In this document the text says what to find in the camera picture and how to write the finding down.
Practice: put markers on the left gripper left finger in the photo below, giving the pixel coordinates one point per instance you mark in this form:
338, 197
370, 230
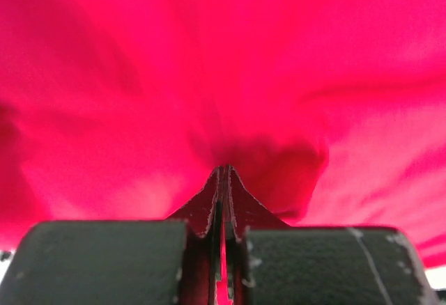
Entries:
170, 261

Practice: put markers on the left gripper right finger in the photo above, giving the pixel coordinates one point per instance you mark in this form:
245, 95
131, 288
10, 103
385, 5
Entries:
271, 262

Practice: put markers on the red t shirt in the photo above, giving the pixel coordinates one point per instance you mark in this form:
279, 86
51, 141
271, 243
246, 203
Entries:
331, 111

